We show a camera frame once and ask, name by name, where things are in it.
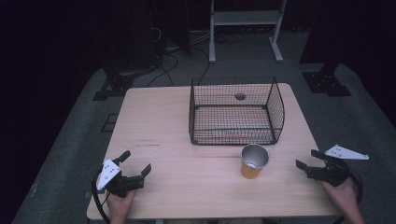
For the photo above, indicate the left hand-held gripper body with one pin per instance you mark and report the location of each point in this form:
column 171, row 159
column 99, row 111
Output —
column 109, row 174

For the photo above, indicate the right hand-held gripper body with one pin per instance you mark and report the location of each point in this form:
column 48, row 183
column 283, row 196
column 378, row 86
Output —
column 333, row 172

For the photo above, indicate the person's right hand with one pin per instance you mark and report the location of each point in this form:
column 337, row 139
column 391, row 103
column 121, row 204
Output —
column 342, row 196

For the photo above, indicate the white metal stand frame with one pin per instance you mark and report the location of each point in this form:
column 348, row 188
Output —
column 246, row 18

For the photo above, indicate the small dark round object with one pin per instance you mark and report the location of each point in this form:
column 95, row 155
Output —
column 240, row 96

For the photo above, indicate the person's left hand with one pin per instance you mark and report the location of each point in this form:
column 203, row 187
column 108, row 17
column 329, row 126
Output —
column 120, row 206

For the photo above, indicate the metal cup with orange liquid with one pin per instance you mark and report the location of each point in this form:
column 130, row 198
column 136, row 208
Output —
column 250, row 171

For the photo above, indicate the black stand base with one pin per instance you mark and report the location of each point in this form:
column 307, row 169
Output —
column 115, row 84
column 327, row 82

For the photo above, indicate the dark square floor hatch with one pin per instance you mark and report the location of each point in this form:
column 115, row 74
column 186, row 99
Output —
column 109, row 123

